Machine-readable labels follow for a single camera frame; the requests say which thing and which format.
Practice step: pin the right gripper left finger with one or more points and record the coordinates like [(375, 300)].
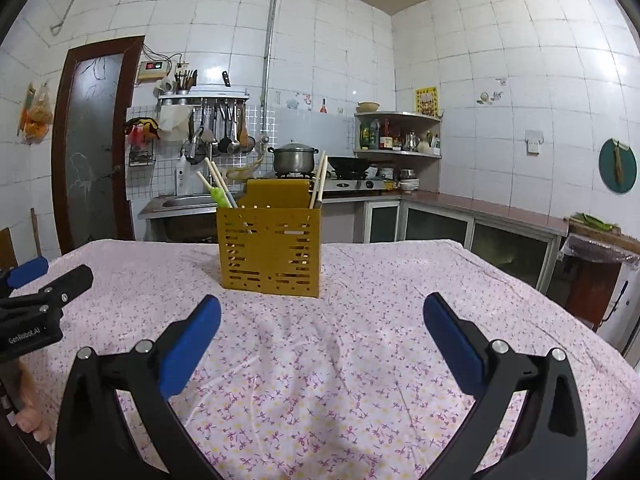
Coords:
[(94, 440)]

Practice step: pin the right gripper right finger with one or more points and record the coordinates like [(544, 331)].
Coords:
[(549, 438)]

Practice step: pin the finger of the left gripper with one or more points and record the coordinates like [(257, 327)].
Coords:
[(21, 275), (68, 286)]

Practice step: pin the green handled fork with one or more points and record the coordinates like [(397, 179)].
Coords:
[(219, 197)]

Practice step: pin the steel kitchen sink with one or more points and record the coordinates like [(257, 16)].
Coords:
[(192, 201)]

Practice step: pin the kitchen counter cabinets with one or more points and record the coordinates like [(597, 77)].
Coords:
[(518, 242)]

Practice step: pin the person's left hand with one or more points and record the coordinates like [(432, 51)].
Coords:
[(23, 391)]

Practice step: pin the dark wooden door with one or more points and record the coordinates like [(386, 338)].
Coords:
[(88, 179)]

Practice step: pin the yellow slotted utensil holder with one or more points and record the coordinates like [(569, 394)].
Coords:
[(269, 242)]

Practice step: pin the pink floral tablecloth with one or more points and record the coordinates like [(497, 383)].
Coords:
[(347, 385)]

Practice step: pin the steel cooking pot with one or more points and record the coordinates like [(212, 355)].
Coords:
[(293, 158)]

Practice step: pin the gas stove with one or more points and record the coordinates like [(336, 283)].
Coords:
[(332, 184)]

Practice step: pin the green round cutting board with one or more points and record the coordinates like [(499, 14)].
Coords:
[(618, 166)]

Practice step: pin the black wok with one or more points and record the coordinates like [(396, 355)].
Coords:
[(349, 168)]

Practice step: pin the wall utensil rack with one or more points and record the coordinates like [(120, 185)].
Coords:
[(210, 118)]

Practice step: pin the white wall socket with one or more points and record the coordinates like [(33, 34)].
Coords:
[(533, 139)]

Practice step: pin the corner wall shelf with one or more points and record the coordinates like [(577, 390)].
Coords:
[(381, 132)]

